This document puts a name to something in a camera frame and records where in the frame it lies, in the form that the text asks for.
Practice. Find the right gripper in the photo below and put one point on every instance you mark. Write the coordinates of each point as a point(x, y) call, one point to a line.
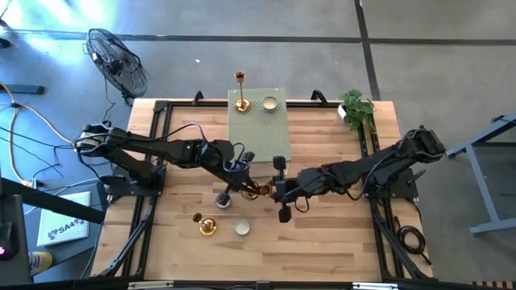
point(289, 189)

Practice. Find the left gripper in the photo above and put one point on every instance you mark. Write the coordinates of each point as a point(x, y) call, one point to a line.
point(235, 169)

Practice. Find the gold candlestick holder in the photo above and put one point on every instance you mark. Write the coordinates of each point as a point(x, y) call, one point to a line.
point(242, 106)
point(208, 226)
point(266, 189)

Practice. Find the small round candle tin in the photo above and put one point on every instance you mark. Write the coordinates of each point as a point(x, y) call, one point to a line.
point(224, 206)
point(242, 227)
point(270, 104)

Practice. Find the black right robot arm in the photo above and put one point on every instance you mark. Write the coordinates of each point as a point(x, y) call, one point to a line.
point(363, 169)

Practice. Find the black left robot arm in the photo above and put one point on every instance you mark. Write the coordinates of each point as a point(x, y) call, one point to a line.
point(161, 147)

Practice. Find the green perforated metal shelf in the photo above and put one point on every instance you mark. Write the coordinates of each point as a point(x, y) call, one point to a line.
point(262, 137)

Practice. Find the green plant in white pot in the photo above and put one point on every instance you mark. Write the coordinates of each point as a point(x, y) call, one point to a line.
point(356, 110)

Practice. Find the black floor fan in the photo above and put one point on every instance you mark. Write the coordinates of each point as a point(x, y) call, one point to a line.
point(117, 64)

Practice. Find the white printed box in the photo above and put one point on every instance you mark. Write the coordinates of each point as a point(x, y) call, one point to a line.
point(64, 217)

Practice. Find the black desk beam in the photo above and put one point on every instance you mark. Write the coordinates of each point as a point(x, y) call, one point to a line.
point(52, 201)

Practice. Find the person's yellow shoe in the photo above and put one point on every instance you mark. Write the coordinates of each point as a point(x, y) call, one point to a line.
point(40, 262)

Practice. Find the black device with indicator light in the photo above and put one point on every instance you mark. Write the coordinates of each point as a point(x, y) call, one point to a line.
point(14, 241)

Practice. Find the black floor bar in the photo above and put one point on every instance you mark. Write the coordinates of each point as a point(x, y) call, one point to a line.
point(24, 89)

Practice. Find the black aluminium table frame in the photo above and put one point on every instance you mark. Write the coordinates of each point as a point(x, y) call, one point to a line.
point(193, 104)

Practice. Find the blue-grey metal table frame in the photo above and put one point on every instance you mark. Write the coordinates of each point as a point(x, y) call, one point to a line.
point(481, 185)

